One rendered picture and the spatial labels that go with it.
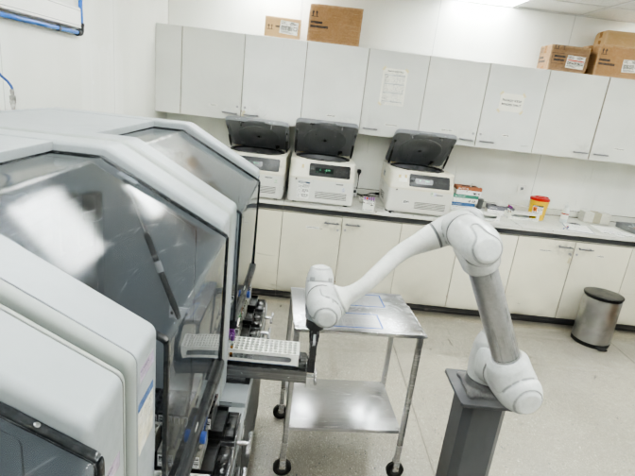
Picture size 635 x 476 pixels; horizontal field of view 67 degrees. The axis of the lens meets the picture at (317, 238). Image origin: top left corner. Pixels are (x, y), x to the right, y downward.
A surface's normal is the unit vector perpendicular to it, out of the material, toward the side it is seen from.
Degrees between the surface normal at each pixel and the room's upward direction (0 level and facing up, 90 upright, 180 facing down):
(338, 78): 90
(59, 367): 29
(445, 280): 90
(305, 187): 90
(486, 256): 84
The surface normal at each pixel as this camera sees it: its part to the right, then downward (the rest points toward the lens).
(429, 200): 0.00, 0.29
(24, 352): 0.58, -0.78
